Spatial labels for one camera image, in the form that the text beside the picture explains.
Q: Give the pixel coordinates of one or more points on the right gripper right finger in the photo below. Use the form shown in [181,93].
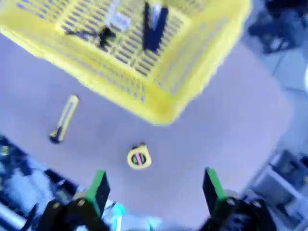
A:
[213,190]

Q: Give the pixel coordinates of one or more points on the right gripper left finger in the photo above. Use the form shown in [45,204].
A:
[99,192]

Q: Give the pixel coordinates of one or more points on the white marker with black cap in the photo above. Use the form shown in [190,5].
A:
[106,36]

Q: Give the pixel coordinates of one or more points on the black pen with yellow cap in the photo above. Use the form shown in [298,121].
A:
[81,33]

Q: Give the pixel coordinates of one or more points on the dark blue stapler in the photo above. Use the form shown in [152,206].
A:
[154,31]

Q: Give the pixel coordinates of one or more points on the yellow plastic shopping basket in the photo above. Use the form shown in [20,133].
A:
[168,79]

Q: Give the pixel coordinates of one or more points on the yellow tape measure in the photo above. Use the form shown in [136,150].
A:
[139,157]

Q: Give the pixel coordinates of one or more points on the yellow black utility knife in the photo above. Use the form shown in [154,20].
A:
[63,120]

